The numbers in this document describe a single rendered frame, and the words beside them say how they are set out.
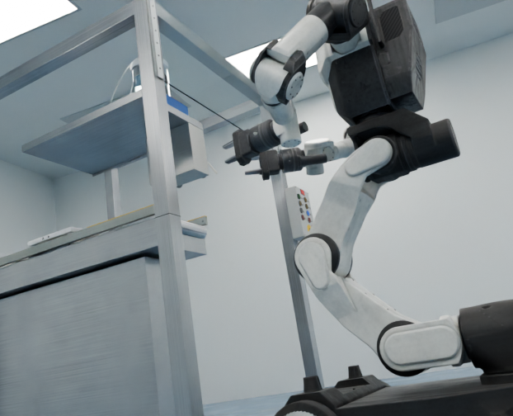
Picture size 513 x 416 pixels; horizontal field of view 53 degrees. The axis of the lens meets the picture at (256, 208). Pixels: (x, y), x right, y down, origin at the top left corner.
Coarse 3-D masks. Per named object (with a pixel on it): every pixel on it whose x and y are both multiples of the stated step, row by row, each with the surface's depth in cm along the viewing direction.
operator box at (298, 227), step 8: (288, 192) 256; (296, 192) 254; (304, 192) 265; (288, 200) 255; (296, 200) 253; (288, 208) 254; (296, 208) 252; (304, 208) 258; (296, 216) 251; (304, 216) 255; (312, 216) 265; (296, 224) 251; (304, 224) 252; (312, 224) 262; (296, 232) 250; (304, 232) 249
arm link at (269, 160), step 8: (264, 152) 187; (272, 152) 187; (280, 152) 188; (288, 152) 186; (264, 160) 186; (272, 160) 186; (280, 160) 186; (288, 160) 185; (264, 168) 185; (272, 168) 185; (280, 168) 189; (288, 168) 186; (264, 176) 185
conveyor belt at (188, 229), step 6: (138, 222) 181; (186, 222) 187; (120, 228) 184; (186, 228) 186; (192, 228) 189; (198, 228) 192; (204, 228) 196; (186, 234) 188; (192, 234) 190; (198, 234) 193; (204, 234) 195; (84, 240) 192; (66, 246) 196; (48, 252) 200; (30, 258) 204; (12, 264) 208
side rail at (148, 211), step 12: (120, 216) 183; (132, 216) 180; (144, 216) 178; (96, 228) 188; (108, 228) 185; (60, 240) 195; (72, 240) 192; (24, 252) 204; (36, 252) 200; (0, 264) 209
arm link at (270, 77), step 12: (264, 60) 136; (264, 72) 135; (276, 72) 134; (288, 72) 133; (264, 84) 136; (276, 84) 134; (264, 96) 138; (276, 96) 136; (276, 108) 142; (288, 108) 147; (276, 120) 150
